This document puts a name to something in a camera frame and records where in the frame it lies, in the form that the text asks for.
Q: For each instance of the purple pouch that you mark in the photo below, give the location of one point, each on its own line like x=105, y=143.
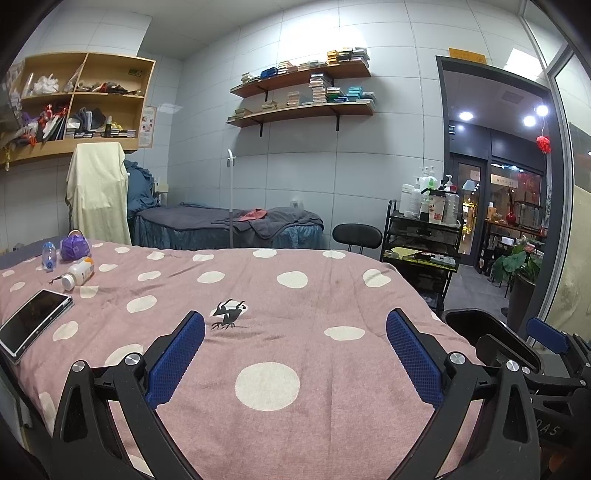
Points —
x=76, y=247

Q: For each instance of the dark door frame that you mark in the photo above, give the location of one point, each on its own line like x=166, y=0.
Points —
x=439, y=138

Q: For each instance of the black smartphone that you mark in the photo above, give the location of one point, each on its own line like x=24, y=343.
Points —
x=34, y=318

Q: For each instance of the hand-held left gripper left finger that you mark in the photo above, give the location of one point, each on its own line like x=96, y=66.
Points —
x=175, y=360

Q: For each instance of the red cloth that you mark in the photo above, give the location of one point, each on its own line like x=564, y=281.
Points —
x=254, y=214

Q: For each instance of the black trash bin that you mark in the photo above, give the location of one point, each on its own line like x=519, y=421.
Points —
x=466, y=327

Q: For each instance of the red vase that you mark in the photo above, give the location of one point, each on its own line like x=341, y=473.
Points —
x=510, y=216

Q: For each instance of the wooden wall shelf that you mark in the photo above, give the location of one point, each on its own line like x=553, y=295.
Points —
x=302, y=113
x=300, y=77

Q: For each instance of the wooden wall shelves with books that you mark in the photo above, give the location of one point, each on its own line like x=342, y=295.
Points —
x=318, y=90

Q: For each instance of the round ceiling light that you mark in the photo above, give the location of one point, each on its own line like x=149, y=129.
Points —
x=529, y=121
x=465, y=115
x=541, y=110

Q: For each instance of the wooden wall cabinet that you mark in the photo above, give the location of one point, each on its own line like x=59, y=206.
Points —
x=138, y=106

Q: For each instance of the cream cloth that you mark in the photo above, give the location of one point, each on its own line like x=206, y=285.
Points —
x=99, y=194

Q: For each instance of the massage bed with blue skirt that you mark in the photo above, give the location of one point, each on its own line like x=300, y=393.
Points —
x=184, y=235

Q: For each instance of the row of small boxes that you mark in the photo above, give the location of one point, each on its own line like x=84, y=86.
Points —
x=348, y=55

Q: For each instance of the black metal cart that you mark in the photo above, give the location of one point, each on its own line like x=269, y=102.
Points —
x=425, y=235

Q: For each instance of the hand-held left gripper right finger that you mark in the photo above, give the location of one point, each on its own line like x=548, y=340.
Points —
x=415, y=360

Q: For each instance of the white pill bottle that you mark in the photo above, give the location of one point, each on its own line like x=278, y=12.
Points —
x=81, y=272

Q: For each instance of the cluster of white bottles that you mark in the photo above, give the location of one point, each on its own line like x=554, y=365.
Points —
x=413, y=198

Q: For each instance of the blue bedding pile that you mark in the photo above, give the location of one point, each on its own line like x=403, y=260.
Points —
x=139, y=187

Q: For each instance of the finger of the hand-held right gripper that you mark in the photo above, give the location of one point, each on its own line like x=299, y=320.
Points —
x=503, y=348
x=548, y=334

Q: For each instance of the black plant pot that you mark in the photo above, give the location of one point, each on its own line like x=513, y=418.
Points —
x=522, y=300

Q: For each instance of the black stool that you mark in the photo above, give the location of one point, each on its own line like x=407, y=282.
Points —
x=358, y=234

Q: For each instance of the grey blanket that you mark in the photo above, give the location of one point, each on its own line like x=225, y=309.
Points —
x=198, y=214

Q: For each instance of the green potted plant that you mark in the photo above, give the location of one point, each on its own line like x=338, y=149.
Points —
x=515, y=263

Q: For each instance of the small clear blue bottle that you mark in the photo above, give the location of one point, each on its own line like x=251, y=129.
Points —
x=49, y=254

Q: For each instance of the wall poster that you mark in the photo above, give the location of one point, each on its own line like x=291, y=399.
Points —
x=148, y=127

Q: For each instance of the yellow door sign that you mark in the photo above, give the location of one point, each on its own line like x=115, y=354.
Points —
x=467, y=55

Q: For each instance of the red hanging ornament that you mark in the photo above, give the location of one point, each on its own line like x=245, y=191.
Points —
x=544, y=144

